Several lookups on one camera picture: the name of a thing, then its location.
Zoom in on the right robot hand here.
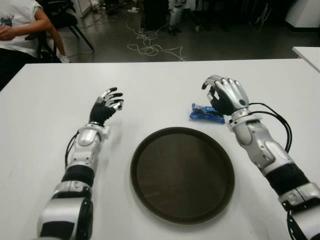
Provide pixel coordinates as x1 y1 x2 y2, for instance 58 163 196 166
201 74 251 117

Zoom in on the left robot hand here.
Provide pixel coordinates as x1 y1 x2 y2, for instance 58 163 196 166
89 86 125 127

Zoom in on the blue Oreo cookie packet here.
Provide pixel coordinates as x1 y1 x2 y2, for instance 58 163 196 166
188 103 226 124

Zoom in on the white side table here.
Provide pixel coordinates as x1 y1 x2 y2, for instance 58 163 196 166
291 46 320 73

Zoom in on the round dark brown tray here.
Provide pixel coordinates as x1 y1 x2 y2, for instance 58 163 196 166
129 126 236 225

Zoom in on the black office chair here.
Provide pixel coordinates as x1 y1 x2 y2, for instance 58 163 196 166
24 0 95 63

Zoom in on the white panel board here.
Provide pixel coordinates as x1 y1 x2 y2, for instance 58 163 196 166
72 0 92 18

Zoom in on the white cabinet with black base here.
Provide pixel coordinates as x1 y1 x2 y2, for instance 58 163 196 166
284 0 320 33

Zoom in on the seated person white printed t-shirt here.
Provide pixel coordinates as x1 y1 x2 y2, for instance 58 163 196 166
0 0 55 92

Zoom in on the black left forearm cable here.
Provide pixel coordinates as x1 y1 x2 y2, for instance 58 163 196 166
64 133 81 166

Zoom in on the black forearm cable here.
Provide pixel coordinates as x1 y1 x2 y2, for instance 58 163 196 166
64 133 81 166
248 101 292 153

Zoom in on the black right forearm cable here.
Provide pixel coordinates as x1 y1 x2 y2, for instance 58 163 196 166
248 101 292 153

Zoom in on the tangled white floor cable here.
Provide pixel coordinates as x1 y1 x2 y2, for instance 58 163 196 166
124 14 187 62

